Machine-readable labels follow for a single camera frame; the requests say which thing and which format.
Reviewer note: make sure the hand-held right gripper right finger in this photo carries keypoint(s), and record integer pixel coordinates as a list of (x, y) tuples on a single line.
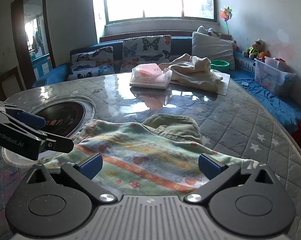
[(209, 166)]

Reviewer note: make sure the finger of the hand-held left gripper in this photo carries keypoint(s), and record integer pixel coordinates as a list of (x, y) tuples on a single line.
[(30, 120), (58, 143)]

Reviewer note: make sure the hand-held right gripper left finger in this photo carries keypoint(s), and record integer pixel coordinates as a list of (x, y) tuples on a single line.
[(91, 166)]

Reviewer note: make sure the pastel striped button shirt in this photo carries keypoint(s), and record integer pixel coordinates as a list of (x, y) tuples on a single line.
[(145, 150)]

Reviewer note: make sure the round black induction hob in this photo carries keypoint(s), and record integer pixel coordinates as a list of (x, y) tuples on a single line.
[(63, 116)]

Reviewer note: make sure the wooden chair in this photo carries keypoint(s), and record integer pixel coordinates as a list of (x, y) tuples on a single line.
[(8, 85)]

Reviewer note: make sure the blue and white cabinet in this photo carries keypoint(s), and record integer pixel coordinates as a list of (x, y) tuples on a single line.
[(41, 66)]

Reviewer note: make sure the wide butterfly print cushion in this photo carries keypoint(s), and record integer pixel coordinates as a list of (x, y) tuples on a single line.
[(93, 63)]

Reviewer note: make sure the blue sofa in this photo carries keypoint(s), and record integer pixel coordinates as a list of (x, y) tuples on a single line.
[(278, 100)]

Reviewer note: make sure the cream garment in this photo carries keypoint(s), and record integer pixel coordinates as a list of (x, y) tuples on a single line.
[(195, 70)]

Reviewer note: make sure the green bowl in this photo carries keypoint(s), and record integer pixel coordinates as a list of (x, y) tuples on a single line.
[(220, 65)]

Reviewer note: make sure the pink tissue pack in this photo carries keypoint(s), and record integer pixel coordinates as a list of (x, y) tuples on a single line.
[(150, 76)]

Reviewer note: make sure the clear plastic storage box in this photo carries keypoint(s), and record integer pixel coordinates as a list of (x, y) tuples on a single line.
[(273, 76)]

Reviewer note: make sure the grey pillow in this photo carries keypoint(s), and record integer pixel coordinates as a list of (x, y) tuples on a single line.
[(211, 48)]

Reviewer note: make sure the orange toy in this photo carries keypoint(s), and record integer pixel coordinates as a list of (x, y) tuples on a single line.
[(265, 54)]

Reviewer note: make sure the brown teddy bear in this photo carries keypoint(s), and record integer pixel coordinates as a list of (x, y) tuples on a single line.
[(255, 48)]

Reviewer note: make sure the tall butterfly print cushion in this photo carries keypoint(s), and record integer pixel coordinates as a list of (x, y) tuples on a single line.
[(146, 51)]

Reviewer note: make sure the white plush toy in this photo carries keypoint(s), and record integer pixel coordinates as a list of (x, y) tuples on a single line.
[(208, 31)]

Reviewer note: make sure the colourful pinwheel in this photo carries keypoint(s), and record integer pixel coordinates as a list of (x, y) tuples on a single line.
[(226, 15)]

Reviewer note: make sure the window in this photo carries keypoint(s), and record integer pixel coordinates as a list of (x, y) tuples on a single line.
[(153, 0)]

